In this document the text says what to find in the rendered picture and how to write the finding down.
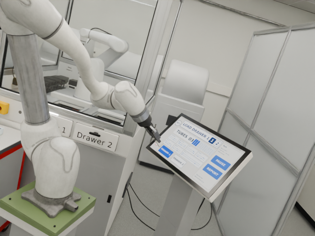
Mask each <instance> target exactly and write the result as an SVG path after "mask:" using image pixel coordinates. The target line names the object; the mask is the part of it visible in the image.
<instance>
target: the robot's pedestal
mask: <svg viewBox="0 0 315 236"><path fill-rule="evenodd" d="M93 210H94V207H93V208H92V209H90V210H89V211H88V212H87V213H85V214H84V215H83V216H82V217H80V218H79V219H78V220H77V221H75V222H74V223H73V224H72V225H70V226H69V227H68V228H67V229H65V230H64V231H63V232H62V233H60V234H59V235H58V236H75V232H76V228H77V225H78V224H80V223H81V222H82V221H83V220H84V219H86V218H87V217H88V216H89V215H90V214H92V213H93ZM0 216H1V217H3V218H5V219H6V220H8V221H10V222H11V223H12V224H11V229H10V234H9V236H48V235H47V234H45V233H43V232H42V231H40V230H38V229H37V228H35V227H33V226H31V225H29V224H28V223H26V222H24V221H23V220H21V219H19V218H17V217H16V216H14V215H12V214H11V213H9V212H7V211H6V210H4V209H2V208H0Z"/></svg>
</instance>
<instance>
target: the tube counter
mask: <svg viewBox="0 0 315 236"><path fill-rule="evenodd" d="M186 141H187V142H189V143H190V144H192V145H193V146H195V147H196V148H198V149H199V150H201V151H203V152H204V153H206V154H207V155H209V156H211V155H212V154H213V153H214V152H215V151H216V150H214V149H213V148H211V147H210V146H208V145H206V144H205V143H203V142H201V141H200V140H198V139H197V138H195V137H194V136H190V137H189V138H188V139H187V140H186Z"/></svg>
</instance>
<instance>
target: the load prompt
mask: <svg viewBox="0 0 315 236"><path fill-rule="evenodd" d="M180 127H182V128H183V129H185V130H187V131H188V132H190V133H192V134H193V135H195V136H196V137H198V138H200V139H202V140H203V141H205V142H207V143H208V144H210V145H212V146H213V147H215V148H216V149H218V148H219V147H220V146H221V144H222V143H223V141H221V140H220V139H218V138H216V137H214V136H213V135H211V134H209V133H207V132H205V131H204V130H202V129H200V128H199V127H197V126H195V125H193V124H191V123H189V122H188V121H186V120H185V121H184V122H183V123H182V124H181V125H180Z"/></svg>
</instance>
